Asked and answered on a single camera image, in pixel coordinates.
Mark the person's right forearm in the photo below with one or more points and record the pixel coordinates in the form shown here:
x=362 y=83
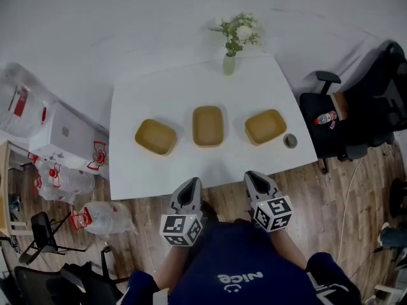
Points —
x=287 y=249

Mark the white flower bouquet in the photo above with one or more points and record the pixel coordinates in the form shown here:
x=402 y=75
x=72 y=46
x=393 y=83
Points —
x=238 y=30

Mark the person's black trousers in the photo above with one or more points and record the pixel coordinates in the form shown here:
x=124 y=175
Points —
x=210 y=213

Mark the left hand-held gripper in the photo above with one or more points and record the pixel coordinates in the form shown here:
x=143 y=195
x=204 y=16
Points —
x=175 y=229

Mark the brown cardboard box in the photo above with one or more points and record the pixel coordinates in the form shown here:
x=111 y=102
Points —
x=339 y=105

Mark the black round stand base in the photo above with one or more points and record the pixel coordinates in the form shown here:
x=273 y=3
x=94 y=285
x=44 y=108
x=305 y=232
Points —
x=399 y=199

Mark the light wooden desk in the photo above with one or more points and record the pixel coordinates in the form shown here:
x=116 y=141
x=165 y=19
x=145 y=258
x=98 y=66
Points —
x=4 y=186

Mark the red label water bottle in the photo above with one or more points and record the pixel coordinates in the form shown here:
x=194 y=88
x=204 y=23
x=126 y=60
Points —
x=326 y=117

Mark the black mesh office chair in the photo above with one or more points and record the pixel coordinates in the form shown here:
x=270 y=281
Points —
x=38 y=288

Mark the black ergonomic office chair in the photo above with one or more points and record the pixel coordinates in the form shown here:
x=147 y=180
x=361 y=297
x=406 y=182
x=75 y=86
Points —
x=375 y=106

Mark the yellow tray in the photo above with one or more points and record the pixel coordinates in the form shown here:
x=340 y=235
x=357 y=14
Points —
x=155 y=137
x=265 y=126
x=207 y=126

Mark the person's left forearm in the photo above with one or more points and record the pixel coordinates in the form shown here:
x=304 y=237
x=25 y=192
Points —
x=171 y=265

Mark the white water dispenser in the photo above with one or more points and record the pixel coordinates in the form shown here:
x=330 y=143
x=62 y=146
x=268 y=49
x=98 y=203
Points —
x=70 y=132

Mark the person's navy shirt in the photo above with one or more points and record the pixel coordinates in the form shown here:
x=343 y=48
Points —
x=235 y=259

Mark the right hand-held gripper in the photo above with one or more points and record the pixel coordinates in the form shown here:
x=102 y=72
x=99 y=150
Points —
x=276 y=213

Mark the pale green vase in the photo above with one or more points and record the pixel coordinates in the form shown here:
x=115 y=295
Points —
x=229 y=65

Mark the black folding chair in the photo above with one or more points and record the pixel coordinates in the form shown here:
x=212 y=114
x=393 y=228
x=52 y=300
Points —
x=41 y=230

